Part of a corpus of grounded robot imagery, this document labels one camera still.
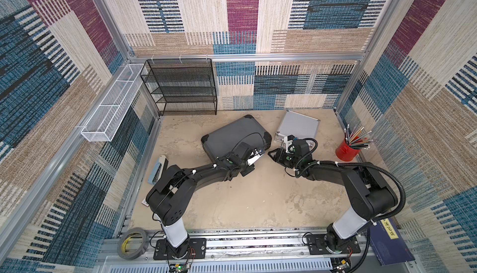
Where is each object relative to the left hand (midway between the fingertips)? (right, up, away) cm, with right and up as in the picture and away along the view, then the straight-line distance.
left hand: (250, 161), depth 92 cm
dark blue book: (+53, -29, -19) cm, 63 cm away
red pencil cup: (+46, +4, 0) cm, 47 cm away
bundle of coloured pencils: (+52, +11, +2) cm, 54 cm away
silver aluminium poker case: (+28, +17, +15) cm, 36 cm away
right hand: (+11, +2, +2) cm, 12 cm away
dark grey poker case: (-3, +15, +10) cm, 18 cm away
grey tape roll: (-43, -31, -21) cm, 57 cm away
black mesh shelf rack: (-39, +41, +16) cm, 58 cm away
